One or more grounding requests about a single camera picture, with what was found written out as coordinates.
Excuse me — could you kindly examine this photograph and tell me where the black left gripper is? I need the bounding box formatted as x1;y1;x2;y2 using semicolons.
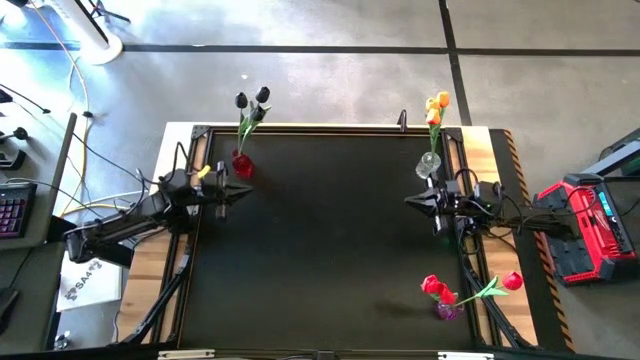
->
201;172;254;207

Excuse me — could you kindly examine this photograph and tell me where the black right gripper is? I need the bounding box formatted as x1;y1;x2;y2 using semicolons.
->
403;178;464;219

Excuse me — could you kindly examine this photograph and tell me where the red artificial tulip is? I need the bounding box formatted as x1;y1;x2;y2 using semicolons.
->
420;273;441;306
437;284;458;307
452;270;524;307

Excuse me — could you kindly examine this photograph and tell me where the black artificial tulip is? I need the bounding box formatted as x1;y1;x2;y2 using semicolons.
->
238;103;274;156
239;85;272;156
234;91;250;156

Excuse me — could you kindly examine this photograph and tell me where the green tulip stem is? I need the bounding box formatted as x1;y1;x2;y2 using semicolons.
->
425;108;442;159

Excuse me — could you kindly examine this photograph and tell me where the orange artificial tulip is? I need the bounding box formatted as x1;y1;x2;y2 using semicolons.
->
424;97;439;159
430;90;451;159

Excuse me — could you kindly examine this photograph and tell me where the red ribbed glass vase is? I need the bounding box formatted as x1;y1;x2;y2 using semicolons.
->
231;148;256;180

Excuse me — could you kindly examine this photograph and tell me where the clear dimpled glass vase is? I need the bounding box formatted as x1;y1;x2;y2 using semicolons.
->
415;151;443;180

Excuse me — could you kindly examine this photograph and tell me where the purple glass vase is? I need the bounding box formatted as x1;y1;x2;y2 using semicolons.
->
433;299;464;321

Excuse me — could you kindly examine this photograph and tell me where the black table mat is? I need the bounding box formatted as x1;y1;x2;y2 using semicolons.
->
179;132;474;350

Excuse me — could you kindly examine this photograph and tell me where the black mat with hazard stripes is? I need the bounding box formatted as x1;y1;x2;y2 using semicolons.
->
489;128;576;354

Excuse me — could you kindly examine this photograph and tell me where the red and black tool case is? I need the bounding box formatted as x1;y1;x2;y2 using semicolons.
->
532;172;639;287

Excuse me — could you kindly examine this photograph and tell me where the white printed sheet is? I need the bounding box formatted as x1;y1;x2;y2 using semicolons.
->
55;252;125;314

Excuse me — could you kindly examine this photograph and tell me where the thin grey monitor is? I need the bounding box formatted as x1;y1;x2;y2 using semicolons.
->
47;112;80;246

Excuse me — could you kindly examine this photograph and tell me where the white stand base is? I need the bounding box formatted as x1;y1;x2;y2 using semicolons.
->
47;0;125;66

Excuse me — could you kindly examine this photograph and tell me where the dark grey equipment case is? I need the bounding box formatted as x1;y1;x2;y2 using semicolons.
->
594;127;640;177

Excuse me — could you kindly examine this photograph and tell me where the black keyboard with pink keys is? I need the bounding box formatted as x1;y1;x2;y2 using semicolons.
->
0;182;39;240

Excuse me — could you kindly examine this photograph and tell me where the grey desk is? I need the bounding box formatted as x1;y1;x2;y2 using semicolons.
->
0;84;66;351

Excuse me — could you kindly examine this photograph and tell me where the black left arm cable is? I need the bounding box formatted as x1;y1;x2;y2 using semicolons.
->
172;141;194;176

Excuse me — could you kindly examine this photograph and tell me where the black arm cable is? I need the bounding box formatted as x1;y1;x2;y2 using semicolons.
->
172;141;194;176
452;167;539;251

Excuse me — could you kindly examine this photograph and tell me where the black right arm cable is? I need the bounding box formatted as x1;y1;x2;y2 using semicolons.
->
452;167;539;251

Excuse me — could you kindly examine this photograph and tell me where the white bracket plate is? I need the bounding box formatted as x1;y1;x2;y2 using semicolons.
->
157;348;216;360
437;351;496;360

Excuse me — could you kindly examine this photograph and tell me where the yellow floor cable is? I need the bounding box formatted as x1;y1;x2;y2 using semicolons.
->
27;0;131;217

